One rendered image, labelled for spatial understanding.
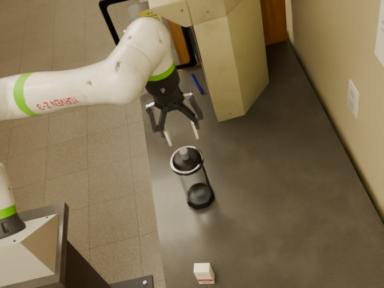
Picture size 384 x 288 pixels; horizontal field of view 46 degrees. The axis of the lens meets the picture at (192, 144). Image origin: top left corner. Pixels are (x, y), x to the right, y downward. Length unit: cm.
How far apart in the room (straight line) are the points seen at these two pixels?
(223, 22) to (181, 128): 51
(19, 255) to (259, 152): 88
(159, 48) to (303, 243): 77
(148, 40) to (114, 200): 197
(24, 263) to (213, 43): 94
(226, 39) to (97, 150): 186
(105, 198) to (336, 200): 174
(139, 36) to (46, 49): 335
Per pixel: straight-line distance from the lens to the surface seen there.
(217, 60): 158
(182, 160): 139
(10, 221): 162
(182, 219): 156
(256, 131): 173
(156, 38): 103
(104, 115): 341
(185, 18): 146
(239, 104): 175
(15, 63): 438
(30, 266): 159
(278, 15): 201
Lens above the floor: 226
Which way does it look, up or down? 49 degrees down
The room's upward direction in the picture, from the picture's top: 19 degrees counter-clockwise
